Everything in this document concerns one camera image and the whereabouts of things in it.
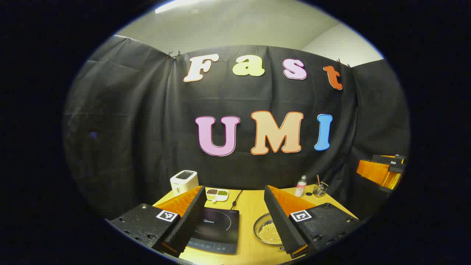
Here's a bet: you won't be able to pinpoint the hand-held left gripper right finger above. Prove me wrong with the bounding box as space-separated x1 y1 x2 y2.
264 185 361 259

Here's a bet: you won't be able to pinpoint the black induction cooktop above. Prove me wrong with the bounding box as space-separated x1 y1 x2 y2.
186 207 240 255

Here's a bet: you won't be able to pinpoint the clear bottle with pink label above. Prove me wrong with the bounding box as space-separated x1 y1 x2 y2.
294 175 307 198

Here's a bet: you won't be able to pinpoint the steel pot with beans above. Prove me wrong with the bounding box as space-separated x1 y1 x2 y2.
253 212 286 246

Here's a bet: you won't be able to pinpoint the white divided bean dish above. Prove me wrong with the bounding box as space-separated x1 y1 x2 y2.
205 188 229 204

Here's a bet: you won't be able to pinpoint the clear glass stick holder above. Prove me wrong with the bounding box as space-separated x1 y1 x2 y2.
313 181 329 198

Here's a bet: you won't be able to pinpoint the white toaster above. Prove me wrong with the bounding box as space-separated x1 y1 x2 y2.
170 170 199 196

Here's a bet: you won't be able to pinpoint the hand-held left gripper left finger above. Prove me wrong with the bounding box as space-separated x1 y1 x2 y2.
109 185 207 258

